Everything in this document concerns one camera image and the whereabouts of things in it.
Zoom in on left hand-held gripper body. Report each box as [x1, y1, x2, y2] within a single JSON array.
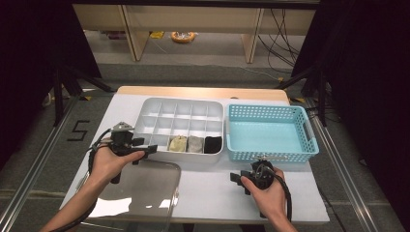
[[108, 121, 136, 185]]

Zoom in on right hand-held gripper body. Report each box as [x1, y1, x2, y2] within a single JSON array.
[[249, 155, 288, 191]]

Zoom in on translucent grey box lid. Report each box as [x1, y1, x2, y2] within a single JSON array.
[[75, 159, 183, 226]]

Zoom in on beige sock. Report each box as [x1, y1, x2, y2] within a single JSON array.
[[168, 134, 188, 153]]

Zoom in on white compartment storage box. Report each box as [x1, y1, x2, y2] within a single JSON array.
[[130, 97, 225, 164]]

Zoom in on black sock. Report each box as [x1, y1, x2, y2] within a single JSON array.
[[203, 135, 223, 155]]

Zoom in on grey sock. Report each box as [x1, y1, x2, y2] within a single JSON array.
[[187, 135, 206, 155]]

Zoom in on blue plastic basket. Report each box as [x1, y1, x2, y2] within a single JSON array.
[[225, 103, 320, 163]]

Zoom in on person's right hand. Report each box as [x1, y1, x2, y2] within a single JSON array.
[[240, 166, 288, 221]]

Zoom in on person's left hand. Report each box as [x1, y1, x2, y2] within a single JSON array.
[[90, 138, 146, 187]]

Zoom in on black metal stand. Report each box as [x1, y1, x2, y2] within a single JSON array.
[[52, 64, 115, 127], [275, 66, 330, 128]]

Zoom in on purple packet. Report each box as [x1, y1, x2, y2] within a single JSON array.
[[102, 30, 128, 41]]

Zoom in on orange tape roll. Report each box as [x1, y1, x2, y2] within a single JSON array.
[[170, 31, 196, 44]]

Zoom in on black curtain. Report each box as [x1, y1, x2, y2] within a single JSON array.
[[0, 0, 103, 172], [291, 0, 410, 232]]

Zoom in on beige wooden desk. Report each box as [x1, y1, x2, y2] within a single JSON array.
[[71, 3, 318, 65]]

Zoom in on right hand-held gripper cable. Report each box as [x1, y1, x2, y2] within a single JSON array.
[[272, 170, 294, 223]]

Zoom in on aluminium floor rail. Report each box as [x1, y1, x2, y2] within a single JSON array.
[[304, 98, 381, 232], [0, 95, 81, 232]]

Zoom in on white floor cable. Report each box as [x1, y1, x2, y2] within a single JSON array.
[[221, 64, 281, 81]]

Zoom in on bundle of black cables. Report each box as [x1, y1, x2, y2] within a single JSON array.
[[257, 8, 306, 75]]

